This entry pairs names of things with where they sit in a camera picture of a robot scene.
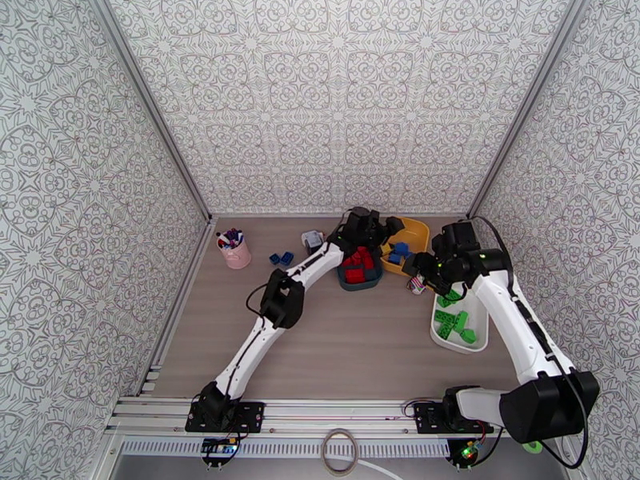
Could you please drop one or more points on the long blue lego brick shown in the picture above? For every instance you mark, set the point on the long blue lego brick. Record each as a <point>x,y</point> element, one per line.
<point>400,249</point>

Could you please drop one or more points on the long green lego brick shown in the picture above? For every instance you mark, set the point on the long green lego brick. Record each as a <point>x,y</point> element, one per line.
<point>457,324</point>
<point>442,315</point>

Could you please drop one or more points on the long red lego brick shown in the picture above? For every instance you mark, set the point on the long red lego brick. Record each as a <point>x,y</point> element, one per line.
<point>356,276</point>

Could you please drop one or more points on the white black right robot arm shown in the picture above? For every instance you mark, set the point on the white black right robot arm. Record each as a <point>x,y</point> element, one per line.
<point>510,318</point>

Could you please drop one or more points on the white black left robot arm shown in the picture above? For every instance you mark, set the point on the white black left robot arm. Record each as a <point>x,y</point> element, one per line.
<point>282,298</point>

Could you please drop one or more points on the small colourful patterned object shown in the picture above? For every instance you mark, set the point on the small colourful patterned object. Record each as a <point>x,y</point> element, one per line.
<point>416,286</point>

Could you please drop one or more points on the grey pencil sharpener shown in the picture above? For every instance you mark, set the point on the grey pencil sharpener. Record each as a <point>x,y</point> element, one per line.
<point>312,239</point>

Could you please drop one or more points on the yellow plastic container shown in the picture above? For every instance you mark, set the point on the yellow plastic container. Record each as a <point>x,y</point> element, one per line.
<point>417,233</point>

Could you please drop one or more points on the white plastic container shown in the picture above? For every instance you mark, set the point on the white plastic container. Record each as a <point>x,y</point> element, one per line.
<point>475,318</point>

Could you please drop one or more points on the teal plastic container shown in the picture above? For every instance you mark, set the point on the teal plastic container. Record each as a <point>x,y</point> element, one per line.
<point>362,287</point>

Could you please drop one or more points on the small blue lego brick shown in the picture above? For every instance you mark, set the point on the small blue lego brick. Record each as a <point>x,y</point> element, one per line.
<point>287,257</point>
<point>275,258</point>

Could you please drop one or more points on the pink metal bucket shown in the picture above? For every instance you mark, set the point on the pink metal bucket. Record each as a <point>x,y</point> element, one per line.
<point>240,258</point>

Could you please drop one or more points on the green tape roll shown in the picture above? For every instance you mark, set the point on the green tape roll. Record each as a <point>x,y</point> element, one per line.
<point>532,447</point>

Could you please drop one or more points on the clear tape roll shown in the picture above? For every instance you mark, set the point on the clear tape roll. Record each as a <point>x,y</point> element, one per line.
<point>340,430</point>

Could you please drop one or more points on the white tube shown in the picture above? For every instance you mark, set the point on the white tube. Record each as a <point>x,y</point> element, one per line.
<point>370,464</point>

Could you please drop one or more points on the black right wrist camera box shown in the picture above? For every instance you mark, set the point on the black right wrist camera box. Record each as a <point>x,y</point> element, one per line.
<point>416,266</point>

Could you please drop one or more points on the aluminium frame post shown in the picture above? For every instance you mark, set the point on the aluminium frame post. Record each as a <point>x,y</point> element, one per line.
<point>154,108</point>
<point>522,108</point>

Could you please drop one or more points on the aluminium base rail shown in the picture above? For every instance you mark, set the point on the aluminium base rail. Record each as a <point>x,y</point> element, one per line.
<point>325,418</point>

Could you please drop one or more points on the aluminium side floor rail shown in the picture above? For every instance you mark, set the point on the aluminium side floor rail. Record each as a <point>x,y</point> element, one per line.
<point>162,343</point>

